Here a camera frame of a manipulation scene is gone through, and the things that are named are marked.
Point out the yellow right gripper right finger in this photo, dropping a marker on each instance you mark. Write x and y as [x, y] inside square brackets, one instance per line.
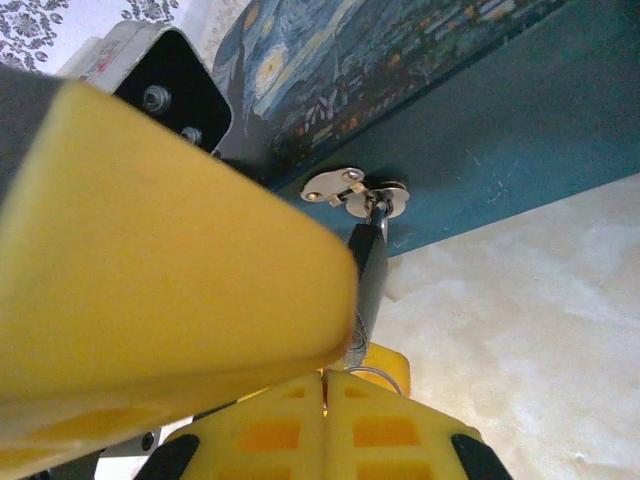
[390, 440]

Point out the silver tin hasp latch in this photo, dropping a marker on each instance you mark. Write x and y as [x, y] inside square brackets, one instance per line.
[340, 187]

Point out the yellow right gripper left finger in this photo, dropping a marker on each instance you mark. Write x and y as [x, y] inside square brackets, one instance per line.
[260, 440]

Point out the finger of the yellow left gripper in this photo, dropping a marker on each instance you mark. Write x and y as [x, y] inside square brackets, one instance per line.
[392, 362]
[150, 275]

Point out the starry night print tin box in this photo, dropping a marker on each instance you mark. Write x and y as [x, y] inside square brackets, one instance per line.
[500, 125]

